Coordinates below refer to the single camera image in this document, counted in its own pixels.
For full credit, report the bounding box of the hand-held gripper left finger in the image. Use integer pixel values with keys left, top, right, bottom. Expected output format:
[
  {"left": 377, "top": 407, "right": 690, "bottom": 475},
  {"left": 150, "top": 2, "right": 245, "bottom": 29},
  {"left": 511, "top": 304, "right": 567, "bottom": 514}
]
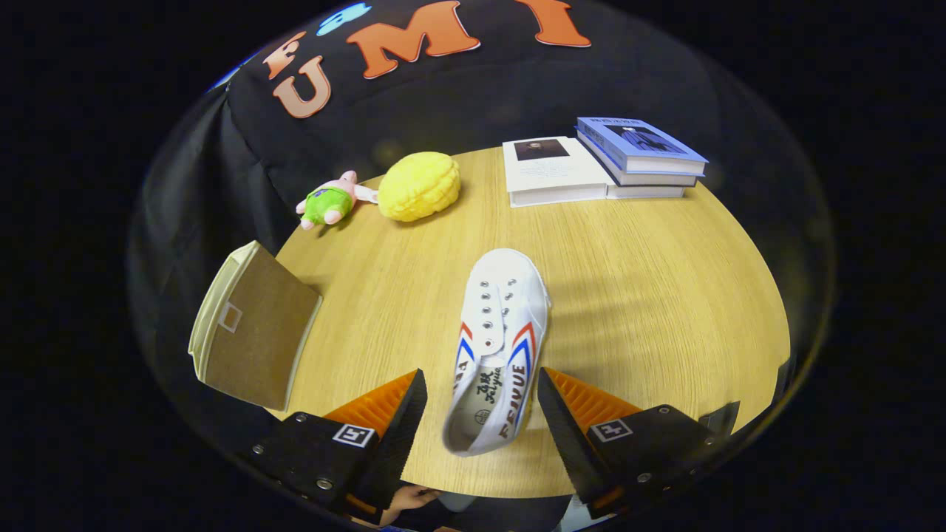
[{"left": 248, "top": 368, "right": 429, "bottom": 516}]

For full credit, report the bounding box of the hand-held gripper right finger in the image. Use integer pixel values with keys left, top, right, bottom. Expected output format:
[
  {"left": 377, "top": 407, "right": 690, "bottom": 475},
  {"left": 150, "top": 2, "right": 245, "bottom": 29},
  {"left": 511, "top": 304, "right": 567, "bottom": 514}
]
[{"left": 537, "top": 367, "right": 721, "bottom": 520}]

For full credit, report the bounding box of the white striped canvas shoe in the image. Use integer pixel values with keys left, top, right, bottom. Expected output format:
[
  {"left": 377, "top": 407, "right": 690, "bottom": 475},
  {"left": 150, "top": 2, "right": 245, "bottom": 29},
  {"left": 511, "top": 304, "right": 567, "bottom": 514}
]
[{"left": 442, "top": 248, "right": 552, "bottom": 457}]

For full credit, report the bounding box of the beige fabric storage box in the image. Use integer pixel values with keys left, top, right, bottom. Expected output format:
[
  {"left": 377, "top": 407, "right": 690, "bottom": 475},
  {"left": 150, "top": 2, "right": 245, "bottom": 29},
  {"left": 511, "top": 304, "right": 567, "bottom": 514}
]
[{"left": 188, "top": 240, "right": 324, "bottom": 412}]

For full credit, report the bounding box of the green pink plush toy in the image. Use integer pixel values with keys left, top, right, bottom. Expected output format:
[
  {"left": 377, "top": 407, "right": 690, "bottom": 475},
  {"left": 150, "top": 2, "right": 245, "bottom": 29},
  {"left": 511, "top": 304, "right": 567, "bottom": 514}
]
[{"left": 296, "top": 171, "right": 379, "bottom": 228}]

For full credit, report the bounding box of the yellow plush ball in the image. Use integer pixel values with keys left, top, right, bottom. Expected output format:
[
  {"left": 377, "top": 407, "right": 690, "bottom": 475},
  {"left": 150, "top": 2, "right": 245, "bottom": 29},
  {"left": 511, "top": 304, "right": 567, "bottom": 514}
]
[{"left": 378, "top": 151, "right": 461, "bottom": 222}]

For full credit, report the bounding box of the blue white book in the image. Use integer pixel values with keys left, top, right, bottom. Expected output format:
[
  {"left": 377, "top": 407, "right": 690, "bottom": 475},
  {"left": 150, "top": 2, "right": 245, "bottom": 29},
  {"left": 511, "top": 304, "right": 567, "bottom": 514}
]
[{"left": 595, "top": 144, "right": 699, "bottom": 200}]

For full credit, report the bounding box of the black backdrop cloth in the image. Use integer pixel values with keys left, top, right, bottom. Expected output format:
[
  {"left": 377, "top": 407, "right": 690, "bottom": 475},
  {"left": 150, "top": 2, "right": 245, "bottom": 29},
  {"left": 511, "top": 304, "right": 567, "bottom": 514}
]
[{"left": 137, "top": 0, "right": 828, "bottom": 355}]

